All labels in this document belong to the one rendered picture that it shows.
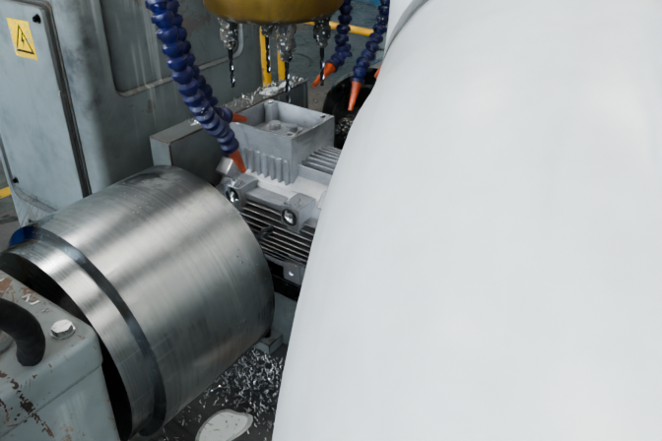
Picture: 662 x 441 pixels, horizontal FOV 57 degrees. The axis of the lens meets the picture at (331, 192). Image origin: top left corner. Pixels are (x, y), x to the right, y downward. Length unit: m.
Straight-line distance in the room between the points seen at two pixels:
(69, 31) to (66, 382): 0.49
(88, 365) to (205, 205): 0.22
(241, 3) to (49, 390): 0.46
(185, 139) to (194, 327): 0.31
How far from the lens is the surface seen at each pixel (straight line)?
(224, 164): 0.89
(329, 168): 0.82
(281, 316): 0.96
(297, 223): 0.80
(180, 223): 0.64
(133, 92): 0.93
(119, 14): 0.91
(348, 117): 1.06
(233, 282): 0.64
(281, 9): 0.74
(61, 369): 0.50
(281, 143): 0.82
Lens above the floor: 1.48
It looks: 29 degrees down
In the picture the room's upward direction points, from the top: straight up
